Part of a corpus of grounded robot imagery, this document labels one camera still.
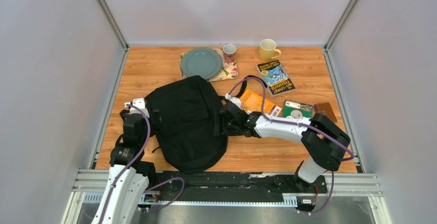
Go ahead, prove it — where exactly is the orange paperback book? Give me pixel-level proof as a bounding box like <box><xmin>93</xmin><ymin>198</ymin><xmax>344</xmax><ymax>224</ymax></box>
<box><xmin>240</xmin><ymin>90</ymin><xmax>282</xmax><ymax>117</ymax></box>

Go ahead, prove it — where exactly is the black student backpack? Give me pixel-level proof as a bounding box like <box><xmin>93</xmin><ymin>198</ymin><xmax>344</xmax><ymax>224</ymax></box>
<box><xmin>145</xmin><ymin>76</ymin><xmax>228</xmax><ymax>174</ymax></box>

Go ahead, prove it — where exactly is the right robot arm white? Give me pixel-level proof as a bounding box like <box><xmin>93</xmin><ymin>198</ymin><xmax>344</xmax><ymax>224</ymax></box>
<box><xmin>220</xmin><ymin>102</ymin><xmax>354</xmax><ymax>193</ymax></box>

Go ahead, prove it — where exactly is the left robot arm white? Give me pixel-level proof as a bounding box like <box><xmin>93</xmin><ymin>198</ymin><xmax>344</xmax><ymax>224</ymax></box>
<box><xmin>92</xmin><ymin>105</ymin><xmax>158</xmax><ymax>223</ymax></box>

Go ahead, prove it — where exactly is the floral placemat tray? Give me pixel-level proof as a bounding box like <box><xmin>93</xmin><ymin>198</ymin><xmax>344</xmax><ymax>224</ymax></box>
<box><xmin>179</xmin><ymin>48</ymin><xmax>239</xmax><ymax>82</ymax></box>

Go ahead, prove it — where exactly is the green coin book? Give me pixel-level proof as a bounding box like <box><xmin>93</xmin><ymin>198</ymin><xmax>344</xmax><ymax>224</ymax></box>
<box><xmin>282</xmin><ymin>100</ymin><xmax>313</xmax><ymax>119</ymax></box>

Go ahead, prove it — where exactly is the treehouse paperback book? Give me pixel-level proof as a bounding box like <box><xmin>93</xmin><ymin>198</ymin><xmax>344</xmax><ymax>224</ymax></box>
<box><xmin>256</xmin><ymin>60</ymin><xmax>296</xmax><ymax>97</ymax></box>

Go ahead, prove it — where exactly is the grey-green ceramic plate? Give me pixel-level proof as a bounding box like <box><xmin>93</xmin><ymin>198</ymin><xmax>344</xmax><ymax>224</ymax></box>
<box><xmin>180</xmin><ymin>48</ymin><xmax>223</xmax><ymax>80</ymax></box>

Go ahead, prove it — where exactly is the small pink floral cup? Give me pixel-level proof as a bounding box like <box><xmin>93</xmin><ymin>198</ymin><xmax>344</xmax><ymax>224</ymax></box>
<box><xmin>222</xmin><ymin>44</ymin><xmax>237</xmax><ymax>63</ymax></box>

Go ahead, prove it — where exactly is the yellow ceramic mug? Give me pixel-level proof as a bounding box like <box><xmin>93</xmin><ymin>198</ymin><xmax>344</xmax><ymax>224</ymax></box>
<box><xmin>259</xmin><ymin>39</ymin><xmax>281</xmax><ymax>62</ymax></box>

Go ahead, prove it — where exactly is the brown leather wallet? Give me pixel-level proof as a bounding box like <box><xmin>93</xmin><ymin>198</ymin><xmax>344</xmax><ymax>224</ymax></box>
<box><xmin>314</xmin><ymin>102</ymin><xmax>338</xmax><ymax>123</ymax></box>

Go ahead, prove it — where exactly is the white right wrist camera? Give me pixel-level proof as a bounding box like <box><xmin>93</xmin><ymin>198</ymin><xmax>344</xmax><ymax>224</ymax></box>
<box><xmin>225</xmin><ymin>93</ymin><xmax>242</xmax><ymax>108</ymax></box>

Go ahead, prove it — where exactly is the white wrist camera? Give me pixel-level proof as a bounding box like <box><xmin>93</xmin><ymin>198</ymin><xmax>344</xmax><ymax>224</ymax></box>
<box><xmin>225</xmin><ymin>93</ymin><xmax>242</xmax><ymax>108</ymax></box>
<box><xmin>124</xmin><ymin>98</ymin><xmax>150</xmax><ymax>118</ymax></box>

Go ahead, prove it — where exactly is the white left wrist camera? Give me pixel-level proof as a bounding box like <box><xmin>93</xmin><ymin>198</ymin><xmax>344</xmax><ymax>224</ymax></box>
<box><xmin>124</xmin><ymin>98</ymin><xmax>150</xmax><ymax>118</ymax></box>

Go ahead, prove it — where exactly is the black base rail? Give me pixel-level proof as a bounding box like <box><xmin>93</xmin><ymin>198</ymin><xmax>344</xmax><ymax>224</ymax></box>
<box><xmin>140</xmin><ymin>171</ymin><xmax>328</xmax><ymax>204</ymax></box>

